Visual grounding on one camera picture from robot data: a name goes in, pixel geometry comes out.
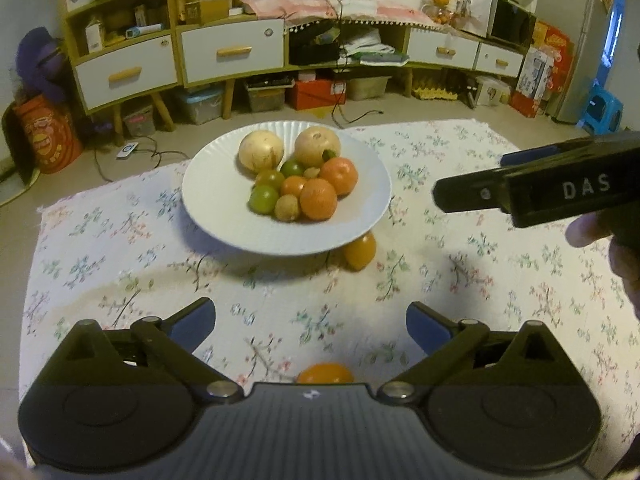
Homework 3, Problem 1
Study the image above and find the black bag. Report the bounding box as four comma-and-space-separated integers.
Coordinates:
289, 35, 342, 66

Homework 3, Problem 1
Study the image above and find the white ribbed plate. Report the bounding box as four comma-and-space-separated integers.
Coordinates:
181, 121, 392, 256

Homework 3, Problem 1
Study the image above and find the pile of white papers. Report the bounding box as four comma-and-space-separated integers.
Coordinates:
345, 27, 408, 66

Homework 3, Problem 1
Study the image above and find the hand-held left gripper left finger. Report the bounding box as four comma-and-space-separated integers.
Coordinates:
55, 297, 244, 407

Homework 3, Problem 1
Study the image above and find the grey refrigerator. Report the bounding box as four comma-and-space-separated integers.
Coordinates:
532, 0, 616, 126

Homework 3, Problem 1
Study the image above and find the white stand drawer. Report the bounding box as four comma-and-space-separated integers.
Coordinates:
475, 42, 524, 78
407, 29, 479, 71

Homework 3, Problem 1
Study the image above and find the floral tablecloth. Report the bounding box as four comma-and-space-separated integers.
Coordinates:
20, 119, 640, 480

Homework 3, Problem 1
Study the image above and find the black floor cable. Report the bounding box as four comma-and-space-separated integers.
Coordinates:
330, 67, 386, 128

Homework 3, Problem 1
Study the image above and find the blue lidded storage bin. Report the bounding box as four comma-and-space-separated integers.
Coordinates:
175, 87, 224, 126

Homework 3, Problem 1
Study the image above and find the black microwave oven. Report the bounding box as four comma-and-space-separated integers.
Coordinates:
487, 0, 536, 53

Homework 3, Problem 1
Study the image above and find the wooden cabinet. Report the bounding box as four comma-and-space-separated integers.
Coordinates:
55, 0, 288, 133

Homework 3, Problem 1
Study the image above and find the pale yellow round melon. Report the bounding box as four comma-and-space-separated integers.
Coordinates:
238, 130, 286, 172
294, 126, 342, 168

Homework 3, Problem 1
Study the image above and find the purple plush toy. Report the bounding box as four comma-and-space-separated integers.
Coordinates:
15, 27, 68, 106

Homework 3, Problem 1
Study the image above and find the beige storage bin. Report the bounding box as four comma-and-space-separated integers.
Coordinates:
345, 76, 392, 102

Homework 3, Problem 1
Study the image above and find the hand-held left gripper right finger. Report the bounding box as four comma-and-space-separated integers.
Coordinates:
377, 302, 576, 407

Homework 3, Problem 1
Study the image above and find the pink cloth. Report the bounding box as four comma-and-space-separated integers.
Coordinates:
240, 0, 436, 26

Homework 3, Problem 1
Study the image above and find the egg carton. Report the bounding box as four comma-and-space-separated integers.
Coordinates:
412, 85, 458, 101

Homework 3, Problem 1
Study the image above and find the small clear storage bin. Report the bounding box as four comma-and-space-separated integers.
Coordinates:
122, 105, 156, 137

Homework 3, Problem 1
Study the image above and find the person's right hand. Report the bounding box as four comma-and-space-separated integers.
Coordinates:
566, 211, 640, 322

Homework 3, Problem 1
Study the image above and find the low wooden stand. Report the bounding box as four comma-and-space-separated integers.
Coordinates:
285, 12, 531, 101

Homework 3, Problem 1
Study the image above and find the glass bowl with oranges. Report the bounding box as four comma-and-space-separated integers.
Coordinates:
422, 0, 458, 26

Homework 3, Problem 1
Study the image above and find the orange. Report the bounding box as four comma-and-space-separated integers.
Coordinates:
299, 178, 338, 221
320, 157, 359, 197

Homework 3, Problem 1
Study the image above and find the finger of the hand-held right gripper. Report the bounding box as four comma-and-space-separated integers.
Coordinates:
500, 136, 607, 168
433, 168, 512, 214

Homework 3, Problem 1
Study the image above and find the black flat panel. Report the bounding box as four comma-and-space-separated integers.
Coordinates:
0, 105, 31, 186

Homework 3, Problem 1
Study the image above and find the stack of red cartons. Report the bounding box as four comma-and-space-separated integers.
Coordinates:
510, 20, 573, 118

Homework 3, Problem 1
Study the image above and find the red box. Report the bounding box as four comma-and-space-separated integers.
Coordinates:
290, 79, 348, 111

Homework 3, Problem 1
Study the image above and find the white cabinet drawer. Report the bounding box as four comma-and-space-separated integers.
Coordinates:
74, 35, 179, 111
180, 20, 286, 85

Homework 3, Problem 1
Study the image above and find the greenish orange tomato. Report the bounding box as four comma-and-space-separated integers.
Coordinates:
255, 169, 286, 191

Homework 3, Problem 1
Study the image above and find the blue plastic stool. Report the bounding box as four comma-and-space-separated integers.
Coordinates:
580, 82, 624, 136

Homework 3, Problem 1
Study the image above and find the white carton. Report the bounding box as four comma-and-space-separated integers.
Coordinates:
84, 17, 105, 53

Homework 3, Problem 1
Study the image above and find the red printed bag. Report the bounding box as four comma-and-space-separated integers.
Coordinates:
12, 97, 83, 176

